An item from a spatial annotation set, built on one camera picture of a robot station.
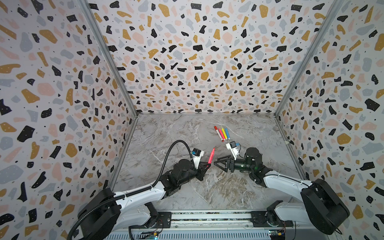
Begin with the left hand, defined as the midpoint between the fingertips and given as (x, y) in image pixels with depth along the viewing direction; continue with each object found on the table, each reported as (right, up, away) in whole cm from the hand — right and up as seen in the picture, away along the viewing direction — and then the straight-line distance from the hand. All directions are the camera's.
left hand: (210, 163), depth 75 cm
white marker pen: (+6, +18, +38) cm, 42 cm away
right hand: (+2, +1, +1) cm, 3 cm away
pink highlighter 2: (+9, +15, +34) cm, 39 cm away
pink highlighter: (+2, -1, +25) cm, 25 cm away
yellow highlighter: (+13, +12, +32) cm, 36 cm away
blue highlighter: (+14, +13, +34) cm, 39 cm away
